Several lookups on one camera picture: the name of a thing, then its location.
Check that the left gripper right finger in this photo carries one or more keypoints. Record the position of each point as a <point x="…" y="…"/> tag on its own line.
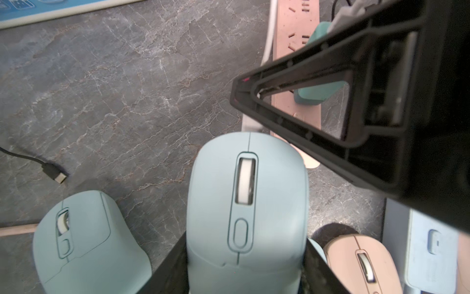
<point x="317" y="277"/>

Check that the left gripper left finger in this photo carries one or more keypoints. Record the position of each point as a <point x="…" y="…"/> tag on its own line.
<point x="171" y="277"/>

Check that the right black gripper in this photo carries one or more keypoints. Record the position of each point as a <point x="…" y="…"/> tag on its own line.
<point x="402" y="122"/>

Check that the teal charger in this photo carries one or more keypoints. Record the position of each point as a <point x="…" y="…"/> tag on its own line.
<point x="316" y="95"/>

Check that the blue mouse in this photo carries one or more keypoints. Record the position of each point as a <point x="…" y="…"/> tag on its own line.
<point x="247" y="216"/>
<point x="319" y="249"/>
<point x="84" y="246"/>

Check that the pink power strip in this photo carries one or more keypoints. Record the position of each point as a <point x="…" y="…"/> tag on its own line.
<point x="296" y="22"/>

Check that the light blue power strip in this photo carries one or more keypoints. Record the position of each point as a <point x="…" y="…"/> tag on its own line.
<point x="423" y="249"/>

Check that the pink mouse left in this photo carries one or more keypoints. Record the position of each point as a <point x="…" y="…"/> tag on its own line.
<point x="363" y="265"/>

